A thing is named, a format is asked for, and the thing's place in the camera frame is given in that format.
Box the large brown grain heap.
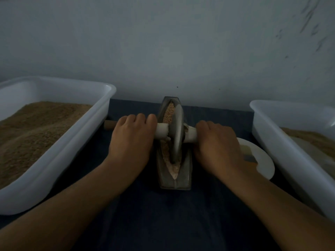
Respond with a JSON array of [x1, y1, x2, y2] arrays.
[[280, 127, 335, 159], [0, 101, 93, 189]]

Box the person's right forearm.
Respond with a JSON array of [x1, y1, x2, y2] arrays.
[[224, 165, 335, 251]]

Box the person's left hand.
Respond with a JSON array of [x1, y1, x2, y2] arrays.
[[105, 113, 158, 175]]

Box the orange-handled paint brush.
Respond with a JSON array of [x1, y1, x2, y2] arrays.
[[240, 145, 258, 163]]

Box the white plastic tub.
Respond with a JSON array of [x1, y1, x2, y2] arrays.
[[249, 100, 335, 220], [0, 76, 117, 215]]

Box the dark blue table cloth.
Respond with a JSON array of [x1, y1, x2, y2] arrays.
[[0, 99, 310, 251]]

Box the person's left forearm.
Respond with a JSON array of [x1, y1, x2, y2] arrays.
[[0, 161, 136, 251]]

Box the boat-shaped metal grinding trough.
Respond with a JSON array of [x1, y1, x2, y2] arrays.
[[156, 97, 193, 190]]

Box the white round plate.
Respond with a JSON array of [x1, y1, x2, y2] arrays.
[[237, 137, 275, 180]]

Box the metal grinding wheel with handle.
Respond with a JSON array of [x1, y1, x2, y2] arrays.
[[104, 104, 198, 164]]

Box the person's right hand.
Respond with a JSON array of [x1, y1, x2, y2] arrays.
[[193, 121, 248, 177]]

